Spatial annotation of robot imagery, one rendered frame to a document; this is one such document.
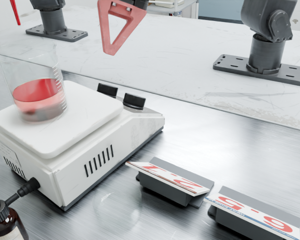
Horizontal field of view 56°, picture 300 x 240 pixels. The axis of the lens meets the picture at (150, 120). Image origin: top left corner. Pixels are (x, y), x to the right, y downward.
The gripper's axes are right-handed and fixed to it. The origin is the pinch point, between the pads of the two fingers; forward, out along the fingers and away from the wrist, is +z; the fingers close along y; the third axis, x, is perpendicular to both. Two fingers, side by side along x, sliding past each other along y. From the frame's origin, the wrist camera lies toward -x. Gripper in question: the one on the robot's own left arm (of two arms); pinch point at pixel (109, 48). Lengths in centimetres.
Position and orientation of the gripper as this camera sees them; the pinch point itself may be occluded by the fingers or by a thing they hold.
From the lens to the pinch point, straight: 45.4
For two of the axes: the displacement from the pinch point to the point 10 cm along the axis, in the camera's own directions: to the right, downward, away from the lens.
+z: -2.9, 9.4, 2.0
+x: 9.3, 2.3, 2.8
